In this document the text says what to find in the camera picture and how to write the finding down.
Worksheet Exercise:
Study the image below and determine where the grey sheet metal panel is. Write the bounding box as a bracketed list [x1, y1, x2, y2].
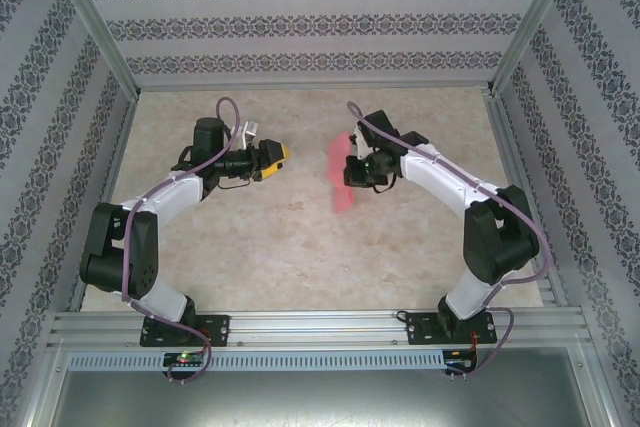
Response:
[49, 370, 614, 427]

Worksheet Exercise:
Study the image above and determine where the right silver white camera mount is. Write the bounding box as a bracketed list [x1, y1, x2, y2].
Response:
[348, 129, 370, 157]

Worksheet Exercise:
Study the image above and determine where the silver white camera mount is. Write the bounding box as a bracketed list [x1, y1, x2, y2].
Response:
[237, 118, 262, 148]
[348, 129, 370, 157]

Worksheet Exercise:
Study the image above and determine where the left silver white camera mount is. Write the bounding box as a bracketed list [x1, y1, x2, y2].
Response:
[237, 118, 262, 148]

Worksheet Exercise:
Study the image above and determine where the aluminium side rail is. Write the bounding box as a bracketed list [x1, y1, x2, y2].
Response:
[482, 89, 571, 311]
[67, 94, 141, 313]

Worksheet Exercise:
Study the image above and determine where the purple cable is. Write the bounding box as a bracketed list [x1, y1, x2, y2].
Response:
[121, 96, 240, 383]
[346, 100, 555, 378]

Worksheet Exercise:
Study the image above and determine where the long aluminium mounting rail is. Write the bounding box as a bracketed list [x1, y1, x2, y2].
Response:
[47, 309, 586, 348]

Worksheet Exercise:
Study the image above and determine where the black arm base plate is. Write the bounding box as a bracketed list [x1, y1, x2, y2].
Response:
[139, 314, 231, 348]
[407, 311, 496, 347]

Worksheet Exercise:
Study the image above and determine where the slotted grey cable duct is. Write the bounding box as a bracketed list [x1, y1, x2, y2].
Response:
[67, 349, 446, 371]

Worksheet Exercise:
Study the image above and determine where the aluminium frame post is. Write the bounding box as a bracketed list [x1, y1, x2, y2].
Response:
[487, 0, 599, 98]
[582, 344, 634, 427]
[42, 0, 141, 98]
[12, 344, 69, 427]

